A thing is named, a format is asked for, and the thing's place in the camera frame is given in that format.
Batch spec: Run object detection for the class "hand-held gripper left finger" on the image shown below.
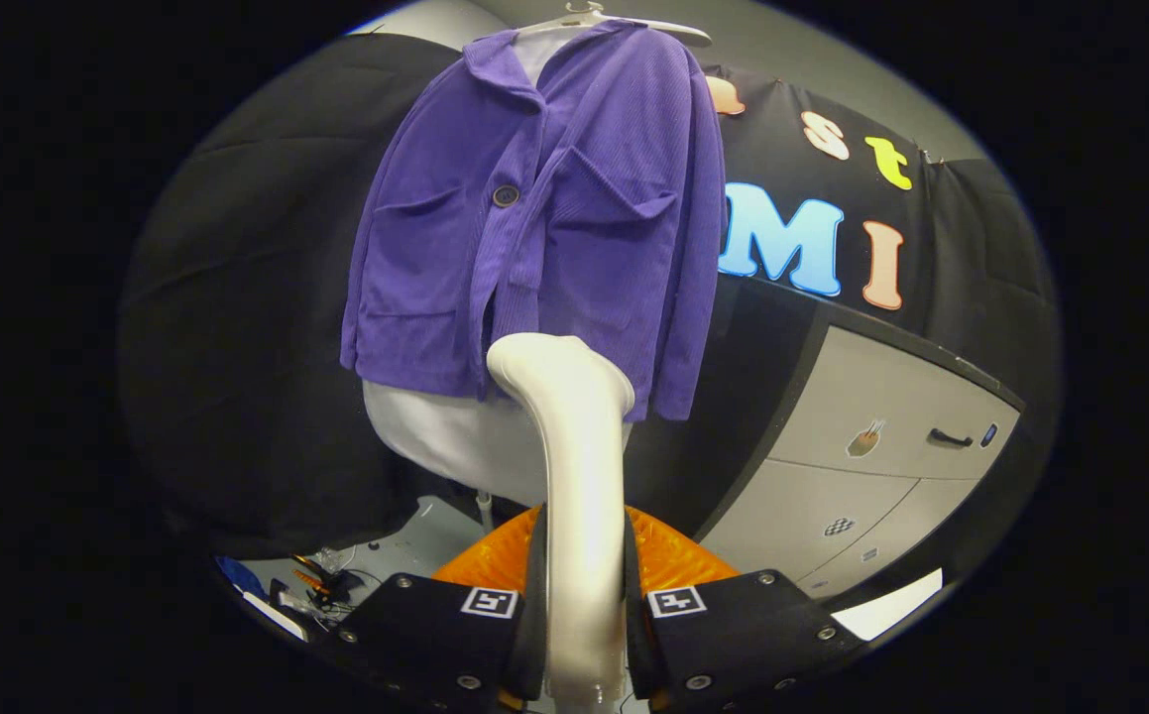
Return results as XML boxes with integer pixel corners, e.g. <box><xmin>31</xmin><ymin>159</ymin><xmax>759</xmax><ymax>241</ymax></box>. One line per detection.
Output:
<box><xmin>331</xmin><ymin>504</ymin><xmax>547</xmax><ymax>714</ymax></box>

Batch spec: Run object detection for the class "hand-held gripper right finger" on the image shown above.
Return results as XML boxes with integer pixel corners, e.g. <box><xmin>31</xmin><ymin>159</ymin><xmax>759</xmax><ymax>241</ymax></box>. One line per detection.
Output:
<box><xmin>624</xmin><ymin>504</ymin><xmax>867</xmax><ymax>713</ymax></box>

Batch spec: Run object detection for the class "white garment steamer head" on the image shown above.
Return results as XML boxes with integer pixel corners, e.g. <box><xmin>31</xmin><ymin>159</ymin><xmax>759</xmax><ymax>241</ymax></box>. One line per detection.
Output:
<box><xmin>487</xmin><ymin>332</ymin><xmax>636</xmax><ymax>707</ymax></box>

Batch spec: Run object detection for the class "purple corduroy jacket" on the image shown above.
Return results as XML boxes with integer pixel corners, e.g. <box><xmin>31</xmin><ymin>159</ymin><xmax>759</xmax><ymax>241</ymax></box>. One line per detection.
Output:
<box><xmin>339</xmin><ymin>20</ymin><xmax>727</xmax><ymax>422</ymax></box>

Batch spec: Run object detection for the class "white clothes hanger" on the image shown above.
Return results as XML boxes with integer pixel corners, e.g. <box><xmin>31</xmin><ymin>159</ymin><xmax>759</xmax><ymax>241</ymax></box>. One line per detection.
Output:
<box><xmin>515</xmin><ymin>0</ymin><xmax>714</xmax><ymax>49</ymax></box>

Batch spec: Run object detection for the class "pile of small tools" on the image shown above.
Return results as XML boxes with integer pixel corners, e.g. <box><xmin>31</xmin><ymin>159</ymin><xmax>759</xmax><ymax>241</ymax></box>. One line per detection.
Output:
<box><xmin>291</xmin><ymin>553</ymin><xmax>352</xmax><ymax>608</ymax></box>

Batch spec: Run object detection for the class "white flat box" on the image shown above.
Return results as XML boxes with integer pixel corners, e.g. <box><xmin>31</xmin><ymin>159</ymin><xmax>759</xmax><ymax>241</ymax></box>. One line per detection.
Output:
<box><xmin>242</xmin><ymin>592</ymin><xmax>307</xmax><ymax>641</ymax></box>

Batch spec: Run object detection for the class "white padded ironing form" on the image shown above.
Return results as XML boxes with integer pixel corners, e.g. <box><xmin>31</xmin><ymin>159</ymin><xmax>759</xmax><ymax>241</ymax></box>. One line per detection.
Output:
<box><xmin>363</xmin><ymin>28</ymin><xmax>634</xmax><ymax>509</ymax></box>

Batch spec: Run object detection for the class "blue cloth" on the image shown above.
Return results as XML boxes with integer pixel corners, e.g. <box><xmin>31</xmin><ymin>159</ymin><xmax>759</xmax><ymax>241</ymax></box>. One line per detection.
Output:
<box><xmin>215</xmin><ymin>555</ymin><xmax>268</xmax><ymax>599</ymax></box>

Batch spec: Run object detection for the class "grey cabinet with black top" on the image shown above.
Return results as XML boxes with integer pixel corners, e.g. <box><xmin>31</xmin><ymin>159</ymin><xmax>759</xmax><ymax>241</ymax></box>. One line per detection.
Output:
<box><xmin>624</xmin><ymin>273</ymin><xmax>1026</xmax><ymax>601</ymax></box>

